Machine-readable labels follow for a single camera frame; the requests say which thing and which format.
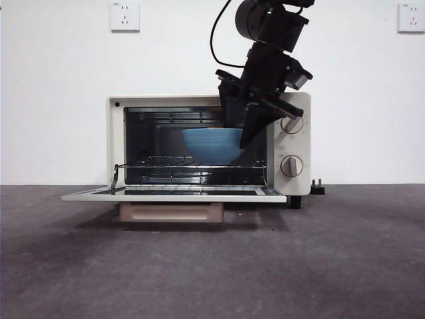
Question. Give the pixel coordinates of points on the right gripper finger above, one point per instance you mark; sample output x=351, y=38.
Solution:
x=234, y=111
x=257, y=123

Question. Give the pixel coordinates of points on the blue ribbed bowl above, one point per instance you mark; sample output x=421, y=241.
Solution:
x=209, y=146

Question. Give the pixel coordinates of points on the white toaster oven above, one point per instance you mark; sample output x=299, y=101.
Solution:
x=113, y=139

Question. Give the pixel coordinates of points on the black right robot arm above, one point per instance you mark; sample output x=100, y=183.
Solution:
x=252, y=20

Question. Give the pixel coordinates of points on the beige oven knob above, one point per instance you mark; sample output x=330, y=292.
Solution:
x=291, y=166
x=296, y=128

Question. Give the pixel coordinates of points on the black power plug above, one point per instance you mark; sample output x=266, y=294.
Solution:
x=317, y=189

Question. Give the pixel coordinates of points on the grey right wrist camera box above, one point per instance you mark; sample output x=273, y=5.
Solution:
x=300, y=79

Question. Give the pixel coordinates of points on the white wall socket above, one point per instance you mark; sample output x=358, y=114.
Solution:
x=411, y=18
x=125, y=16

